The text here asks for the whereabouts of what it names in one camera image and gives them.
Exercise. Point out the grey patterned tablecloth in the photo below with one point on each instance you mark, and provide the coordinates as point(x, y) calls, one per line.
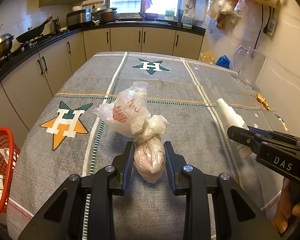
point(68, 137)

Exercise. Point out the person right hand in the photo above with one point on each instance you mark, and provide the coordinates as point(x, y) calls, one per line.
point(285, 208)

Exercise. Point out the kitchen base cabinets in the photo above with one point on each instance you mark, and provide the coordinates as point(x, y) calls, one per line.
point(35, 72)

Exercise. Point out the covered steel wok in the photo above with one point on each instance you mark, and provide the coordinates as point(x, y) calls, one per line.
point(6, 41)

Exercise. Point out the blue plastic bag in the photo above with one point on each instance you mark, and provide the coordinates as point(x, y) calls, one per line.
point(223, 61)

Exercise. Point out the gold foil candy wrapper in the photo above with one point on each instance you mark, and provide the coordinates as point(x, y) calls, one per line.
point(262, 101)

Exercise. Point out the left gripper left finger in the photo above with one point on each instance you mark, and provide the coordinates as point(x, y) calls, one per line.
point(62, 216)

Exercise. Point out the white plastic bag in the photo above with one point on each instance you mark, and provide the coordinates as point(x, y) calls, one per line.
point(129, 116)

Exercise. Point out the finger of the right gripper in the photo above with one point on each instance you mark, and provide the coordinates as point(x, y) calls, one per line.
point(249, 139)
point(257, 130)

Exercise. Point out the steel rice cooker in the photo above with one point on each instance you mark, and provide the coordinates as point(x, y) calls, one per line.
point(78, 19)

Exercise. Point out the purple item at window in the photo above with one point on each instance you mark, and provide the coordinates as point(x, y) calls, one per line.
point(146, 4)

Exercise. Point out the black frying pan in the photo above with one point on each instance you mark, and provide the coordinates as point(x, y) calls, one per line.
point(34, 32)

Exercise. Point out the hanging plastic bags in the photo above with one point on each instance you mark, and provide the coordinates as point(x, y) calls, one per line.
point(229, 12)

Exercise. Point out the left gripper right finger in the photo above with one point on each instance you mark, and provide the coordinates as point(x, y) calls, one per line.
point(236, 215)

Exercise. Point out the clear glass pitcher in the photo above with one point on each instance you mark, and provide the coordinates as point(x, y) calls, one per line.
point(248, 62)

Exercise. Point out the red mesh basket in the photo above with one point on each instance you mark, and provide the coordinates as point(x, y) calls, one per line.
point(9, 153)

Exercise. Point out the white plastic bottle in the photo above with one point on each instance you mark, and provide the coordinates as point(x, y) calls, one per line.
point(231, 118)

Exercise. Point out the brown pot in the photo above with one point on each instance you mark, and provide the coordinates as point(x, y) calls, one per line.
point(105, 15)

